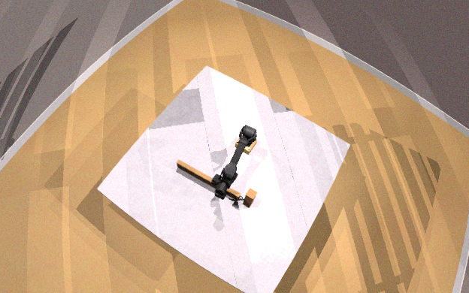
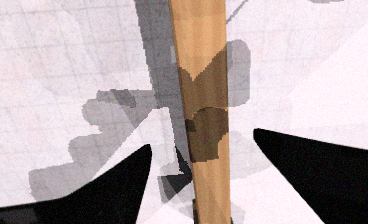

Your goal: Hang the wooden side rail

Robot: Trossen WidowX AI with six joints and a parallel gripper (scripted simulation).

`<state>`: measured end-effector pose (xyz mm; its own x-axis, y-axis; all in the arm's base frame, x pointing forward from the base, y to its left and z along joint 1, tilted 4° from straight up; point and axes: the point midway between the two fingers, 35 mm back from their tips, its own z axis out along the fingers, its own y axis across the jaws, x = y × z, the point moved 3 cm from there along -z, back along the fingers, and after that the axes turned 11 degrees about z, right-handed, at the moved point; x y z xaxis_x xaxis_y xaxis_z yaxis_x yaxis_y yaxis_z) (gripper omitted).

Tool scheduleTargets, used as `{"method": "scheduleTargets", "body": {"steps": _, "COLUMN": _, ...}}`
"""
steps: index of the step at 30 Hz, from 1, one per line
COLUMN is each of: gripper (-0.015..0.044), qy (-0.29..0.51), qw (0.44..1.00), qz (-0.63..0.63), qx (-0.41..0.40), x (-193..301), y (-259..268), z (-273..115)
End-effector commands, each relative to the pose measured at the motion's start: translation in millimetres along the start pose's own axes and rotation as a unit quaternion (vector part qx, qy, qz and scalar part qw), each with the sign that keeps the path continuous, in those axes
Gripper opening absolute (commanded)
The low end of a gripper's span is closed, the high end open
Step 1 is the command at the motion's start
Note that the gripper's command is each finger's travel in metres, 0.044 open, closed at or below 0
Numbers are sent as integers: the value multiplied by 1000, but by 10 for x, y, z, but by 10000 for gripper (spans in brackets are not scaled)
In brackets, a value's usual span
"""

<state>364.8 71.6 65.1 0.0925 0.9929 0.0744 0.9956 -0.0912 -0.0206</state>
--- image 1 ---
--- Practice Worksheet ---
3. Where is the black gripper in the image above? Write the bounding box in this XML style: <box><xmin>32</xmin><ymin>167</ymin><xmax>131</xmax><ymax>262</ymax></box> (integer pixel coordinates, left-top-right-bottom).
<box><xmin>214</xmin><ymin>172</ymin><xmax>238</xmax><ymax>200</ymax></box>

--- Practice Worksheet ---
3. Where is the brown wooden board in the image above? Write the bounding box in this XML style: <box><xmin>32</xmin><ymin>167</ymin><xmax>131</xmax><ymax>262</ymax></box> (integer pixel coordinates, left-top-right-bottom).
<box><xmin>177</xmin><ymin>159</ymin><xmax>243</xmax><ymax>201</ymax></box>

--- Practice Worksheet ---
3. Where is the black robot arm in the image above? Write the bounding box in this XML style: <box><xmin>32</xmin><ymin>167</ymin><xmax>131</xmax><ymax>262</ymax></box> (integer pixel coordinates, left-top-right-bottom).
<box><xmin>211</xmin><ymin>125</ymin><xmax>257</xmax><ymax>195</ymax></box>

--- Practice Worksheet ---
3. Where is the wooden post with vertical slot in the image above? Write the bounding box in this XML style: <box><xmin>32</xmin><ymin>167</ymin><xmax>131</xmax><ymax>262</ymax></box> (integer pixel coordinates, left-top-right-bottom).
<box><xmin>243</xmin><ymin>188</ymin><xmax>258</xmax><ymax>208</ymax></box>

